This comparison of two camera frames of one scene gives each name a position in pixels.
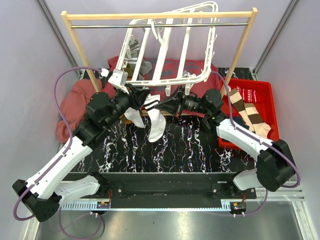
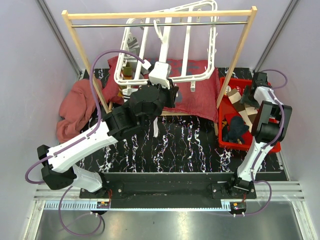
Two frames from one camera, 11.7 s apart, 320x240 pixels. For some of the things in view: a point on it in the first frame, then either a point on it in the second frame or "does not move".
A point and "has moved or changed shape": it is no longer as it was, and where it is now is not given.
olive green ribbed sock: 129,69 does not move
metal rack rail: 159,24 does not move
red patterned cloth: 167,76 does not move
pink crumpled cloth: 74,107 does not move
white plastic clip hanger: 169,80 has moved or changed shape
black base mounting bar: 168,190 does not move
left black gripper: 137,96 → 171,93
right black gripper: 174,104 → 244,99
